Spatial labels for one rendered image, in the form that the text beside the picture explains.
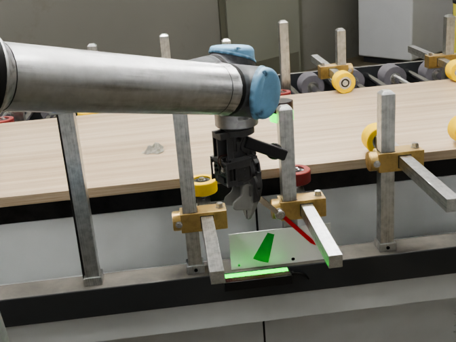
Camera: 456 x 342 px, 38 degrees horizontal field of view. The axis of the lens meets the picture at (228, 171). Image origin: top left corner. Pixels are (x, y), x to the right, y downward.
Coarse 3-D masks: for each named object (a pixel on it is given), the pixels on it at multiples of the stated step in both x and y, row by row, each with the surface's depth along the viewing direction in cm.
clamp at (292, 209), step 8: (312, 192) 168; (272, 200) 165; (280, 200) 165; (296, 200) 164; (304, 200) 164; (312, 200) 164; (320, 200) 164; (288, 208) 164; (296, 208) 164; (320, 208) 165; (272, 216) 166; (288, 216) 165; (296, 216) 165
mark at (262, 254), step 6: (270, 234) 166; (264, 240) 166; (270, 240) 166; (264, 246) 167; (270, 246) 167; (258, 252) 167; (264, 252) 167; (270, 252) 168; (258, 258) 168; (264, 258) 168
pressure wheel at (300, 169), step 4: (296, 164) 178; (300, 164) 178; (296, 168) 174; (300, 168) 176; (304, 168) 175; (308, 168) 174; (296, 172) 172; (300, 172) 172; (304, 172) 172; (308, 172) 172; (296, 176) 171; (300, 176) 171; (304, 176) 172; (308, 176) 173; (296, 180) 172; (300, 180) 172; (304, 180) 172; (308, 180) 173; (296, 184) 172; (300, 184) 172; (304, 184) 172
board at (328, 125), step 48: (288, 96) 252; (336, 96) 246; (432, 96) 236; (0, 144) 220; (48, 144) 216; (96, 144) 212; (144, 144) 208; (192, 144) 204; (336, 144) 194; (432, 144) 187; (0, 192) 177; (48, 192) 174; (96, 192) 175
